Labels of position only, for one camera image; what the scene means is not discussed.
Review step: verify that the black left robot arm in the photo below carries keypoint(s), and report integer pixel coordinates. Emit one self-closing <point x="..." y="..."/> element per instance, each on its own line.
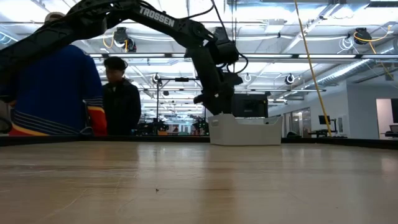
<point x="161" y="20"/>

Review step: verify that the translucent grey plastic basket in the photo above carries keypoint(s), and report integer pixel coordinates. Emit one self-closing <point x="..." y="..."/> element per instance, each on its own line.
<point x="245" y="133"/>

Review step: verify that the dark background plant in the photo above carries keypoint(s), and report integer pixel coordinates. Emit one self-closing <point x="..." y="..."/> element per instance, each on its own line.
<point x="200" y="126"/>

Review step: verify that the black monitor screen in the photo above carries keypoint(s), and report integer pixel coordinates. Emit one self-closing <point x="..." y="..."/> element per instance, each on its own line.
<point x="250" y="105"/>

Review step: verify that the person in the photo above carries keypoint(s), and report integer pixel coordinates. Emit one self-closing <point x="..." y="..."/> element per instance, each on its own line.
<point x="56" y="93"/>
<point x="121" y="105"/>

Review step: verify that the small desk monitor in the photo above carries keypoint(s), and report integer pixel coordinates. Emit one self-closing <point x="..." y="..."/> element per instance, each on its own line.
<point x="324" y="120"/>

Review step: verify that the black background rig frame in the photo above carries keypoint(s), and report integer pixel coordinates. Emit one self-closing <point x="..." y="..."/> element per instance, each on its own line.
<point x="158" y="99"/>

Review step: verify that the silver ventilation duct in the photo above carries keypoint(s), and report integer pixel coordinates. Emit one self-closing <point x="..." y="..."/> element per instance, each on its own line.
<point x="342" y="73"/>

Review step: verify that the black aluminium table frame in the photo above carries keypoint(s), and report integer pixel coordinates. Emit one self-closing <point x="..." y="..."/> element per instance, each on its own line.
<point x="342" y="143"/>

